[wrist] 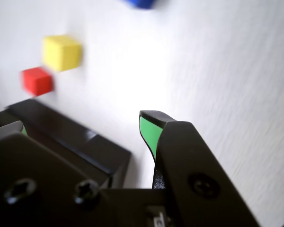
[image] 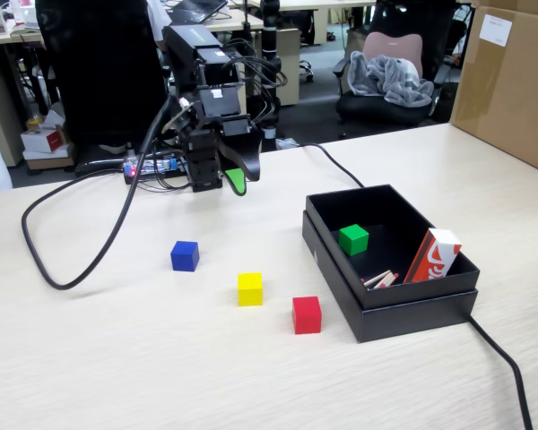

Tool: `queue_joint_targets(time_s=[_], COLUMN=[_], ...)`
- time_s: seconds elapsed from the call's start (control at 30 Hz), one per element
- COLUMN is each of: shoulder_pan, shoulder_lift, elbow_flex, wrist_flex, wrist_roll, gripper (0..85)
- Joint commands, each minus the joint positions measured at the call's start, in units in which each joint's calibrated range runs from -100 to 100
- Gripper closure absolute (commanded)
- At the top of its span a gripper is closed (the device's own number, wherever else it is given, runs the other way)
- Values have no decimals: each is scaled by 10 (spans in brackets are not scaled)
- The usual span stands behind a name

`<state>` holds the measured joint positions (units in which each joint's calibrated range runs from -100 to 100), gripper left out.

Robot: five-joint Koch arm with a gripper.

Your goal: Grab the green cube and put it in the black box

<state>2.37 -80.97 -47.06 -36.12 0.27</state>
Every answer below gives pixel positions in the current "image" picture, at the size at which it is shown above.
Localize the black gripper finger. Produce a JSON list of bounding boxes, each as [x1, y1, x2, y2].
[[217, 128, 263, 183]]

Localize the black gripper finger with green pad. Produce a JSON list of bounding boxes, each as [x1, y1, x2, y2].
[[222, 167, 248, 197]]

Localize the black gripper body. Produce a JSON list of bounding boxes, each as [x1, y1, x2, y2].
[[182, 113, 255, 156]]

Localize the blue cube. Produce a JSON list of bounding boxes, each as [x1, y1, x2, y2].
[[169, 240, 201, 272]]

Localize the yellow cube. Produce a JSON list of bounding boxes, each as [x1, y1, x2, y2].
[[237, 271, 265, 307]]

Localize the green cube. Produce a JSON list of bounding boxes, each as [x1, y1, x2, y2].
[[338, 224, 370, 257]]

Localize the red cube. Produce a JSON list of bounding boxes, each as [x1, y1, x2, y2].
[[291, 296, 323, 335]]

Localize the controller board with red LED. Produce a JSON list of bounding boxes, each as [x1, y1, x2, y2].
[[122, 155, 190, 185]]

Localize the beige drawer cabinet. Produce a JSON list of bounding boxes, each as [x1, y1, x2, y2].
[[273, 27, 304, 108]]

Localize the black vertical pole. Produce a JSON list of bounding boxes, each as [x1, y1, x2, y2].
[[258, 0, 282, 141]]

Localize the black mesh office chair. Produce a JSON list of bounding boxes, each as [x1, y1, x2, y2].
[[34, 0, 172, 176]]

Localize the black laptop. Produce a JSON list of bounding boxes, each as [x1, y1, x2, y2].
[[169, 0, 230, 25]]

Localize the office chair with grey blanket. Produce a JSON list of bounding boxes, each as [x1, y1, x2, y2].
[[333, 0, 471, 140]]

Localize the brown carton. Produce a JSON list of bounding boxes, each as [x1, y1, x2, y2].
[[23, 150, 76, 172]]

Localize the grey blanket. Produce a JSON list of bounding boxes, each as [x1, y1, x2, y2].
[[348, 50, 435, 108]]

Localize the white and red small carton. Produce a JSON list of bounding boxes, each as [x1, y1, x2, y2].
[[20, 126, 72, 156]]

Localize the black cardboard box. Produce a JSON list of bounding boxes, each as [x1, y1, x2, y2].
[[305, 183, 482, 310]]

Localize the wooden match red tip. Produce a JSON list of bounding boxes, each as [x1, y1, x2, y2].
[[366, 273, 396, 290], [360, 269, 393, 286], [372, 270, 402, 288]]

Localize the red and white matchbox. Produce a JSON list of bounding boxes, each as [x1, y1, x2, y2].
[[402, 227, 463, 284]]

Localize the beige office desk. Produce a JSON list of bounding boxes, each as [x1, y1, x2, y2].
[[0, 25, 44, 168]]

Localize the black open box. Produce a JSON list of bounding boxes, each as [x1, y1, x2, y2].
[[301, 210, 480, 344]]

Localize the large brown cardboard box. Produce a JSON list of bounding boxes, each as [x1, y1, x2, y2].
[[447, 0, 538, 178]]

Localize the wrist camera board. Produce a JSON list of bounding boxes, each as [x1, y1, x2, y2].
[[162, 97, 196, 135]]

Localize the thin black arm wires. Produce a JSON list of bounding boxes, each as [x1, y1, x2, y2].
[[221, 38, 289, 129]]

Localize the thick black camera cable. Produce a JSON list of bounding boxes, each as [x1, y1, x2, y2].
[[21, 96, 177, 291]]

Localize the long black power cable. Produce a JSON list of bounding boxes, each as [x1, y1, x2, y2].
[[259, 142, 534, 430]]

